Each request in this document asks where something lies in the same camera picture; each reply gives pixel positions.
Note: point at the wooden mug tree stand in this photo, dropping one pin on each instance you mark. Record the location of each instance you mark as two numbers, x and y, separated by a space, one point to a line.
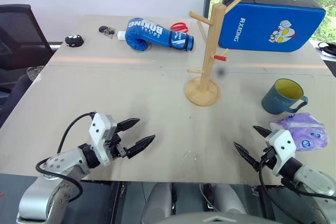
207 58

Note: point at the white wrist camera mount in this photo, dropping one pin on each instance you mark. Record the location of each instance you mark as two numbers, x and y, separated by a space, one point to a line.
98 129
282 142

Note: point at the black round paw-print object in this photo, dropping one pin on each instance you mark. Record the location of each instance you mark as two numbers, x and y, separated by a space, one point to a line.
74 41

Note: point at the grey mesh cloth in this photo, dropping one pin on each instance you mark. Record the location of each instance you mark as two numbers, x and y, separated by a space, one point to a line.
34 72

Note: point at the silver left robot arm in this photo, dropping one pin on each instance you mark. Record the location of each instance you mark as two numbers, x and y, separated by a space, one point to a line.
65 161

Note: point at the dark key bunch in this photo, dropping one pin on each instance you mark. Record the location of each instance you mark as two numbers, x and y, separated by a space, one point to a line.
103 29

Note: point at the black office chair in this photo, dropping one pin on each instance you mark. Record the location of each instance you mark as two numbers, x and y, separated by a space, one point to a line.
15 37

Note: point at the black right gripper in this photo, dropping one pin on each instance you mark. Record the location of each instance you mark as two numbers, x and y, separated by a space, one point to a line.
267 158

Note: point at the grey rounded robot leg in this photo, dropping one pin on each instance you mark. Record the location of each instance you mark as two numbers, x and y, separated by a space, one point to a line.
228 197
157 200

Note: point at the purple tissue pack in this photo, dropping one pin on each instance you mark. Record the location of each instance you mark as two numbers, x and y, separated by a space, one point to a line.
307 129

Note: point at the grey robot torso plate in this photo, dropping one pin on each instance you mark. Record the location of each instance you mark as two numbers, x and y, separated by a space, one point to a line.
218 218

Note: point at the blue boxing glove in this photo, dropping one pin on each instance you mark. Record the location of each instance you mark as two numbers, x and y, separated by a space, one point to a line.
149 32

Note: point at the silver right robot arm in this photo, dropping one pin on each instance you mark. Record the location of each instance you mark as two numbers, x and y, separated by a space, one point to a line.
312 179

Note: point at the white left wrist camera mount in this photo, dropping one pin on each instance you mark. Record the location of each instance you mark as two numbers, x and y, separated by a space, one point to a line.
98 129

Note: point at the blue kick pad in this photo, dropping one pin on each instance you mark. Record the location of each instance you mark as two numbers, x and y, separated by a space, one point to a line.
257 24

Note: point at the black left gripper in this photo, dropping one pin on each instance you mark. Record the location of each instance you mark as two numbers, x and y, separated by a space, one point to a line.
115 147

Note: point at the blue-grey mug yellow inside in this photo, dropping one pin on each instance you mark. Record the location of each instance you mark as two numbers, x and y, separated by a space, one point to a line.
273 100

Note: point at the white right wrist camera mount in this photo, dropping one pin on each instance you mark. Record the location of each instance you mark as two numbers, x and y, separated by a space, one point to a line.
282 142

